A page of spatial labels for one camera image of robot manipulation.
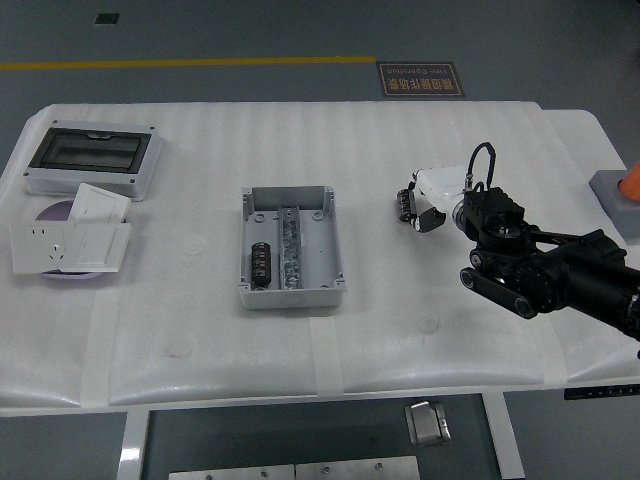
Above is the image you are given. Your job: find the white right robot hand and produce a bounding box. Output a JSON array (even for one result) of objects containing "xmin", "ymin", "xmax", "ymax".
[{"xmin": 405, "ymin": 167, "xmax": 469, "ymax": 234}]

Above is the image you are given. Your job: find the grey open junction box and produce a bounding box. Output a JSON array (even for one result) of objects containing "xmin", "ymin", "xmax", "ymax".
[{"xmin": 238, "ymin": 185, "xmax": 347, "ymax": 310}]

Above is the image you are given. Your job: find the grey distribution box dark window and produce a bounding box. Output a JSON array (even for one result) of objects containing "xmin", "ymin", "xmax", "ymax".
[{"xmin": 23, "ymin": 119, "xmax": 165, "ymax": 202}]

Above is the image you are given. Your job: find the black floor sign orange text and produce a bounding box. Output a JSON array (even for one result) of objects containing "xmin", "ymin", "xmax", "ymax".
[{"xmin": 375, "ymin": 61, "xmax": 466, "ymax": 100}]

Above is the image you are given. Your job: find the grey square base block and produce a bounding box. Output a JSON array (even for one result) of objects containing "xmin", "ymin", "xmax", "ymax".
[{"xmin": 588, "ymin": 169, "xmax": 640, "ymax": 245}]

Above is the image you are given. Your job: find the orange cone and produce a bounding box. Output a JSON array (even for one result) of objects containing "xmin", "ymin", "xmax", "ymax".
[{"xmin": 618, "ymin": 160, "xmax": 640, "ymax": 203}]

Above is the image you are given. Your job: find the silver metal latch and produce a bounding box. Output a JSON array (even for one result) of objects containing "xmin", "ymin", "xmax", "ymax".
[{"xmin": 403, "ymin": 399, "xmax": 452, "ymax": 447}]

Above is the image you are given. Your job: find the white foam mat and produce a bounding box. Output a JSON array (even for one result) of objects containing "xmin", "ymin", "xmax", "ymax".
[{"xmin": 0, "ymin": 102, "xmax": 640, "ymax": 409}]

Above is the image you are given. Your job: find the black table control panel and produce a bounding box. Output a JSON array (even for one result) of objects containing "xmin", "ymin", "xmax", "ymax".
[{"xmin": 563, "ymin": 383, "xmax": 640, "ymax": 401}]

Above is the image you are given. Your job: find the grey metal plate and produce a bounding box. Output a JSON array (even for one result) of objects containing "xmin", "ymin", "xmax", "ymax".
[
  {"xmin": 294, "ymin": 455, "xmax": 420, "ymax": 480},
  {"xmin": 168, "ymin": 463, "xmax": 296, "ymax": 480}
]

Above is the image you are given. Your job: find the purple plate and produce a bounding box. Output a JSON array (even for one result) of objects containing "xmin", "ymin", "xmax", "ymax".
[{"xmin": 35, "ymin": 199, "xmax": 101, "ymax": 280}]

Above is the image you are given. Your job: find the metal mounting rail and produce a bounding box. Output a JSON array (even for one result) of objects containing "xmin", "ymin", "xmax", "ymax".
[{"xmin": 276, "ymin": 204, "xmax": 305, "ymax": 291}]

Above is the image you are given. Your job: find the white wall switch panel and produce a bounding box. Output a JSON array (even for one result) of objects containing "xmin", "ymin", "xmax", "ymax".
[
  {"xmin": 58, "ymin": 222, "xmax": 132, "ymax": 274},
  {"xmin": 68, "ymin": 182, "xmax": 133, "ymax": 224}
]

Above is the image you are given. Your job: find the white table frame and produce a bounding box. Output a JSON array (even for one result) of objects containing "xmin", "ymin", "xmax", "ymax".
[{"xmin": 117, "ymin": 392, "xmax": 526, "ymax": 480}]

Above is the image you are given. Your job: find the white wall socket panel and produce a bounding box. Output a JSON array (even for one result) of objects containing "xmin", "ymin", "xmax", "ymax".
[{"xmin": 9, "ymin": 221, "xmax": 76, "ymax": 275}]

